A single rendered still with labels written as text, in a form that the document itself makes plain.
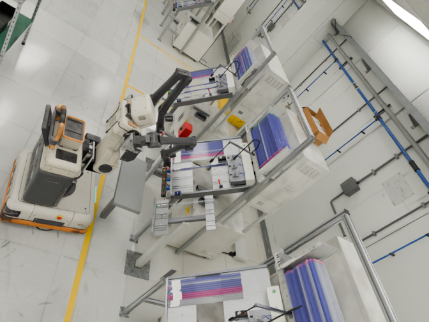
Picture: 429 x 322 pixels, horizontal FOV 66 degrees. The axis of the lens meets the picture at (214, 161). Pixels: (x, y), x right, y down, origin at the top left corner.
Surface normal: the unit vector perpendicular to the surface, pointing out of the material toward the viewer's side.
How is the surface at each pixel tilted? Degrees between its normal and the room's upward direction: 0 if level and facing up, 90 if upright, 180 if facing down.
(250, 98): 90
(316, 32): 90
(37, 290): 0
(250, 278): 44
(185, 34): 90
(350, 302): 90
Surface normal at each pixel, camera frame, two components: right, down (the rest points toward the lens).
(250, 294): -0.12, -0.72
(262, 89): 0.07, 0.69
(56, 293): 0.61, -0.61
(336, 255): -0.79, -0.40
